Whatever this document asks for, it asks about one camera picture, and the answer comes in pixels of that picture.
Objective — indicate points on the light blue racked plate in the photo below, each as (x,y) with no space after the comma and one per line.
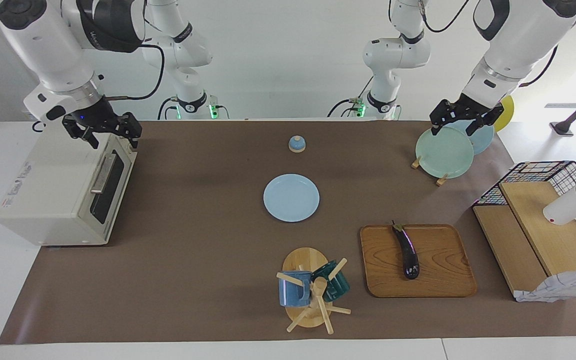
(485,142)

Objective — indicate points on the brown wooden tray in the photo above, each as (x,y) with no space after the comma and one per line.
(438,270)

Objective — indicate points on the wooden stepped shelf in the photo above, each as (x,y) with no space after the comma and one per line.
(548,235)

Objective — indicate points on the wooden plate rack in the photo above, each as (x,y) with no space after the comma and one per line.
(442,181)

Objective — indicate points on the blue ceramic mug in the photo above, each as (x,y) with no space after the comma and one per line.
(293,292)

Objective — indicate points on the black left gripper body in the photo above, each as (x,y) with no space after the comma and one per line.
(468,107)

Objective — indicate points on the wooden mug tree stand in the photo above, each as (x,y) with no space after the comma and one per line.
(305,261)

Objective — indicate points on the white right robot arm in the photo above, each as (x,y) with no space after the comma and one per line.
(53,45)

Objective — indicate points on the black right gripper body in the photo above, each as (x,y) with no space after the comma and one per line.
(100,120)

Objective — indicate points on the beige toaster oven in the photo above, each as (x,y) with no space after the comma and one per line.
(43,190)

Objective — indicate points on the brown table mat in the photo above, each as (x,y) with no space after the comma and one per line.
(193,250)

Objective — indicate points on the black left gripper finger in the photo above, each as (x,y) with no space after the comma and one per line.
(471,128)
(435,129)

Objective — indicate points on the small blue dome bell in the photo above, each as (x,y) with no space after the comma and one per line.
(297,145)

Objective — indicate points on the pale green racked plate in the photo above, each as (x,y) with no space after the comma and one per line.
(443,152)

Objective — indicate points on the dark purple eggplant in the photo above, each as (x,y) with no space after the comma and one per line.
(408,255)

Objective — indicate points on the dark green ceramic mug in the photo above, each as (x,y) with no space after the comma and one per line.
(338,287)

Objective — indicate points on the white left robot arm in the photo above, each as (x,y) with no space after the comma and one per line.
(518,40)

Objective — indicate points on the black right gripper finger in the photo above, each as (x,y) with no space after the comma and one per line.
(92,140)
(134,141)

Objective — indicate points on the yellow racked plate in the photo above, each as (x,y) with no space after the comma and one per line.
(507,112)

